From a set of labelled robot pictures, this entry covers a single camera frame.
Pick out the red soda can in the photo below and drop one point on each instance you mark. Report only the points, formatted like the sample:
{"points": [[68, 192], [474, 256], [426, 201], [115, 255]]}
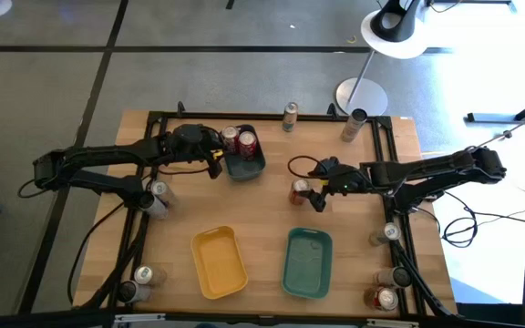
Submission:
{"points": [[383, 298], [230, 133], [298, 193], [247, 139]]}

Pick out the white round lamp stand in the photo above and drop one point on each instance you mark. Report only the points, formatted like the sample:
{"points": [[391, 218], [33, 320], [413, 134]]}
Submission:
{"points": [[399, 51]]}

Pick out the yellow plastic tray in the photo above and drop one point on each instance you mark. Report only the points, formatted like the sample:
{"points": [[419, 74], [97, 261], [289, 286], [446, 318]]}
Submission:
{"points": [[219, 264]]}

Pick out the black desk foot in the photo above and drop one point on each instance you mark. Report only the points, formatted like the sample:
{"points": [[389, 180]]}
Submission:
{"points": [[486, 117]]}

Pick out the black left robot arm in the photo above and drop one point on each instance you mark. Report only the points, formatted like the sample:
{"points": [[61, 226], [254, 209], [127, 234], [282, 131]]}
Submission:
{"points": [[107, 155]]}

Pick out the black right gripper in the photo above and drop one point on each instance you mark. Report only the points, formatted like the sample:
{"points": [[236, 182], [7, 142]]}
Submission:
{"points": [[346, 180]]}

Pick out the small yellow rubber band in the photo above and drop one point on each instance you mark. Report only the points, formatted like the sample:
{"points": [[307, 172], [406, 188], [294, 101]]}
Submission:
{"points": [[352, 40]]}

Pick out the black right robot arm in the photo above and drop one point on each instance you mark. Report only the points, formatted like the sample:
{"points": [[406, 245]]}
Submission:
{"points": [[426, 171]]}

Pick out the dark blue plastic tray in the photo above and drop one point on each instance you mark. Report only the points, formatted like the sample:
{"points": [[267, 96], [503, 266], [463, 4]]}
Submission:
{"points": [[244, 171]]}

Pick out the silver metal bracket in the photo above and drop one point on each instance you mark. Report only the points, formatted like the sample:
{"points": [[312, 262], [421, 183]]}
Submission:
{"points": [[392, 323], [139, 317]]}

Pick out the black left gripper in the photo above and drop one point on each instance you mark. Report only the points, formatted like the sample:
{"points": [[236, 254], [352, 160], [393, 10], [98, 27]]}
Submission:
{"points": [[194, 143]]}

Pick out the green plastic tray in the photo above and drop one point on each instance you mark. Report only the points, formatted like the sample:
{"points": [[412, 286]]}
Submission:
{"points": [[307, 264]]}

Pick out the black aluminium table frame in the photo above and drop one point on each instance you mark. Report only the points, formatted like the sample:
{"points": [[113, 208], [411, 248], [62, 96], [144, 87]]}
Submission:
{"points": [[262, 116]]}

